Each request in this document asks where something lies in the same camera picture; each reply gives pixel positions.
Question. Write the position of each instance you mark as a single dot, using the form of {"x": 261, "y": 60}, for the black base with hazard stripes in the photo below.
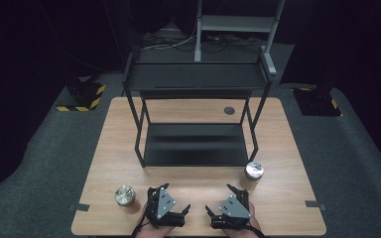
{"x": 82, "y": 94}
{"x": 316, "y": 102}

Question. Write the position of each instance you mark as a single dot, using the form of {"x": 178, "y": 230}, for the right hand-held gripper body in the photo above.
{"x": 234, "y": 208}

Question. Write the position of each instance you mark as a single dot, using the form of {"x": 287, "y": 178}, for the glass jar with silver lid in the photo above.
{"x": 254, "y": 170}

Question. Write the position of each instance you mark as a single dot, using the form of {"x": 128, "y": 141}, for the glass jar with gold lid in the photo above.
{"x": 125, "y": 195}

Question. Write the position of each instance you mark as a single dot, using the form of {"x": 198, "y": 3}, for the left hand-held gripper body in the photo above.
{"x": 165, "y": 205}

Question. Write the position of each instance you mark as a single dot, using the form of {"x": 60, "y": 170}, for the black round table grommet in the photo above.
{"x": 229, "y": 110}

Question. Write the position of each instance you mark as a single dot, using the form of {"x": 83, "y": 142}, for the grey metal stand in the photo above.
{"x": 234, "y": 23}

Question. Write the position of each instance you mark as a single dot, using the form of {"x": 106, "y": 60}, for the person's left hand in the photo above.
{"x": 153, "y": 232}

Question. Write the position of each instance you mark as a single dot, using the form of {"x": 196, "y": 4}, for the person's right hand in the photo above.
{"x": 241, "y": 233}

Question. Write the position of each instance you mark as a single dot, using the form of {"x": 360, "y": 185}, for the grey floor tape piece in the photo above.
{"x": 315, "y": 205}

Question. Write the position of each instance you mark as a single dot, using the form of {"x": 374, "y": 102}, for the black metal two-tier shelf rack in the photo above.
{"x": 195, "y": 145}

